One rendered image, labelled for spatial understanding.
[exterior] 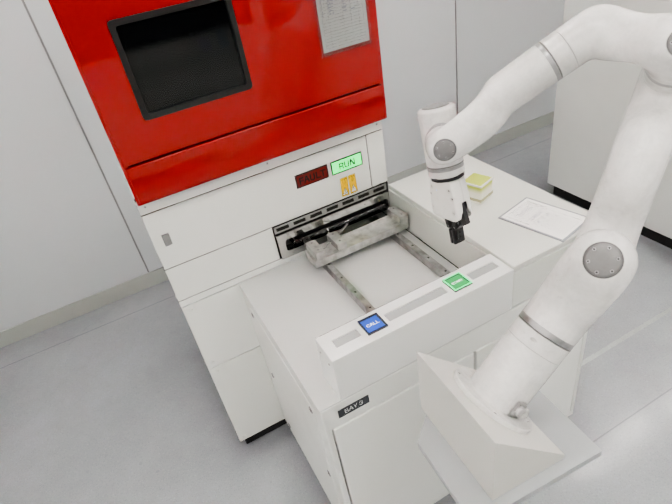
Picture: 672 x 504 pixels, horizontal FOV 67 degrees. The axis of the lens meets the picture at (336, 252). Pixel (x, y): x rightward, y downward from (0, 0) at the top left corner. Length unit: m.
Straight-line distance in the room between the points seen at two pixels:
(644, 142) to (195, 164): 1.07
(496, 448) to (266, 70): 1.08
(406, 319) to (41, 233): 2.35
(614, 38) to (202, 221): 1.15
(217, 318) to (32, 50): 1.67
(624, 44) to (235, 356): 1.50
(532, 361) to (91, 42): 1.18
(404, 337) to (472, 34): 2.89
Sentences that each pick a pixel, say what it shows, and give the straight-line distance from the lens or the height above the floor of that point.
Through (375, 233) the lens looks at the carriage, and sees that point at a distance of 1.74.
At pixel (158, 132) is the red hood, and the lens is 1.44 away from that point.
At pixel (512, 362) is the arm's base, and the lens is 1.10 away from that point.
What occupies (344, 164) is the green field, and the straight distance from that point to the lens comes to 1.72.
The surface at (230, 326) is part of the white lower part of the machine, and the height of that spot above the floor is 0.66.
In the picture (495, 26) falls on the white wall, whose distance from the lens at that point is 4.03.
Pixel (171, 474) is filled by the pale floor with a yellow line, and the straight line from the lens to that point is 2.40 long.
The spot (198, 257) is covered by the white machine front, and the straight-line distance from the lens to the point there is 1.67.
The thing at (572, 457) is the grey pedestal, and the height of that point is 0.82.
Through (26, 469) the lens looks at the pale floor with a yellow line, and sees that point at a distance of 2.78.
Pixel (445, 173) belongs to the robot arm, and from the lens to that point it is 1.18.
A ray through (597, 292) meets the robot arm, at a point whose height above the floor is 1.19.
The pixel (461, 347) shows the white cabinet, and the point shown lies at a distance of 1.47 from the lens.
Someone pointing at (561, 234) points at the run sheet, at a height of 0.97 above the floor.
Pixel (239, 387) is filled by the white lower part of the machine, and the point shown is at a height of 0.37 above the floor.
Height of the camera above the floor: 1.84
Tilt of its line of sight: 35 degrees down
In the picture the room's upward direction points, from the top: 11 degrees counter-clockwise
